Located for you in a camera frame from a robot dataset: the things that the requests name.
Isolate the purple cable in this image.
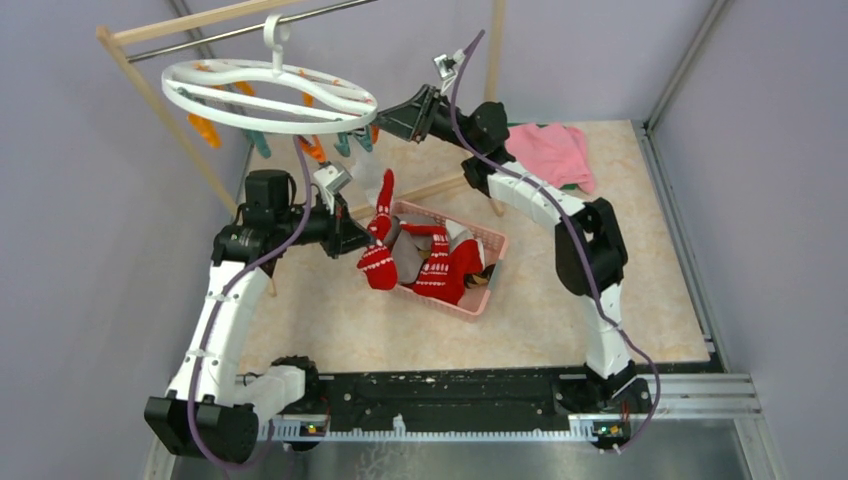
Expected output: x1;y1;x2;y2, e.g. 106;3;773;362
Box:
185;135;316;480
449;29;664;456

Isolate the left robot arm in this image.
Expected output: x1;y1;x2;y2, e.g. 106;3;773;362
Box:
144;164;373;464

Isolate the green cloth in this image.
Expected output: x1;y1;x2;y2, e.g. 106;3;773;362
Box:
517;124;584;190

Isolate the white round clip hanger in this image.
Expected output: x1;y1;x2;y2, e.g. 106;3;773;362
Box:
161;16;378;134

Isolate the pink cloth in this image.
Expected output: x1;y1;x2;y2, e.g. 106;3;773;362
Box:
506;124;596;194

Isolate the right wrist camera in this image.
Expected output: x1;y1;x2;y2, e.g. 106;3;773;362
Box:
433;49;466;95

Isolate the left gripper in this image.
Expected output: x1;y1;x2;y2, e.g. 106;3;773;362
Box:
275;189;375;258

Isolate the pink plastic basket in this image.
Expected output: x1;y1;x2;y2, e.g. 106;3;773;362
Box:
389;201;508;322

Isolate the red patterned sock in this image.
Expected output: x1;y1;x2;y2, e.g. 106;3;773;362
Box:
357;169;398;291
400;222;449;303

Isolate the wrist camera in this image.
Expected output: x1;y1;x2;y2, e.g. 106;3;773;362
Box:
433;49;466;95
312;162;352;202

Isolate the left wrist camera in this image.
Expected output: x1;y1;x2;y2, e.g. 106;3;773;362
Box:
312;162;352;202

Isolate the red white sock in basket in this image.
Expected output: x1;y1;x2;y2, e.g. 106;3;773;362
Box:
443;220;487;304

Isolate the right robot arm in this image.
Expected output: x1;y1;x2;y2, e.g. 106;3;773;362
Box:
375;85;658;417

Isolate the grey sock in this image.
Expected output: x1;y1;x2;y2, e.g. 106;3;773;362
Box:
384;214;438;285

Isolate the aluminium frame rail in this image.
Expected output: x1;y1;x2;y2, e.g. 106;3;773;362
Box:
145;368;786;479

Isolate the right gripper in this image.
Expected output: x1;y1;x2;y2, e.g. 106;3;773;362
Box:
367;87;479;156

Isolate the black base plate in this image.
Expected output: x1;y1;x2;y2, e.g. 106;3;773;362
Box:
291;366;654;436

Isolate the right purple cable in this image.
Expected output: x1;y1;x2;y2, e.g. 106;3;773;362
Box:
449;29;664;456

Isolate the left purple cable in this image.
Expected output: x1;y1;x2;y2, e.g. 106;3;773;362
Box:
185;135;316;480

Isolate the brown argyle sock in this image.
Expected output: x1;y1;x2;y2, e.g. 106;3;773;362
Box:
464;264;496;289

